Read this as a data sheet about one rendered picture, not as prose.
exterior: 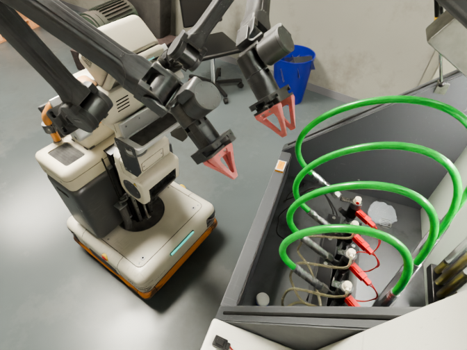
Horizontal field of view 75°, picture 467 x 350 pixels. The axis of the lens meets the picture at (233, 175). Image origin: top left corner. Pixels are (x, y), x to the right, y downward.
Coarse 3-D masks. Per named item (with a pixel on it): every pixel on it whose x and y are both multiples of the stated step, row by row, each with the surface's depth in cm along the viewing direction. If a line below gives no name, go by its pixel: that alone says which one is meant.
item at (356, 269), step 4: (352, 264) 69; (356, 264) 69; (352, 268) 69; (356, 268) 68; (360, 268) 69; (352, 272) 69; (356, 272) 68; (360, 272) 68; (364, 272) 68; (360, 276) 67; (364, 276) 67; (360, 280) 68; (364, 280) 67; (368, 280) 67; (368, 284) 66
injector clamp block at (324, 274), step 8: (328, 216) 93; (336, 216) 92; (360, 224) 90; (320, 240) 94; (328, 240) 87; (336, 240) 87; (328, 248) 85; (352, 248) 85; (320, 256) 83; (328, 264) 82; (320, 272) 80; (328, 272) 80; (320, 280) 79; (328, 280) 79; (344, 280) 79; (312, 288) 80; (336, 288) 82; (312, 296) 76; (320, 296) 76; (328, 304) 87
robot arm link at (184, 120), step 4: (176, 104) 64; (180, 104) 63; (172, 108) 66; (176, 108) 64; (180, 108) 64; (172, 112) 65; (176, 112) 64; (180, 112) 64; (184, 112) 64; (176, 116) 65; (180, 116) 64; (184, 116) 64; (188, 116) 64; (180, 120) 65; (184, 120) 64; (188, 120) 64; (192, 120) 64; (196, 120) 65; (180, 124) 66; (184, 124) 65; (188, 124) 65; (196, 124) 65; (184, 128) 66
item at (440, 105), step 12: (384, 96) 58; (396, 96) 57; (408, 96) 56; (336, 108) 63; (348, 108) 62; (444, 108) 55; (456, 108) 55; (324, 120) 66; (300, 144) 72; (300, 156) 75
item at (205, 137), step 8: (200, 120) 65; (208, 120) 67; (192, 128) 65; (200, 128) 65; (208, 128) 65; (192, 136) 66; (200, 136) 65; (208, 136) 65; (216, 136) 66; (224, 136) 65; (200, 144) 66; (208, 144) 65; (216, 144) 63; (200, 152) 67
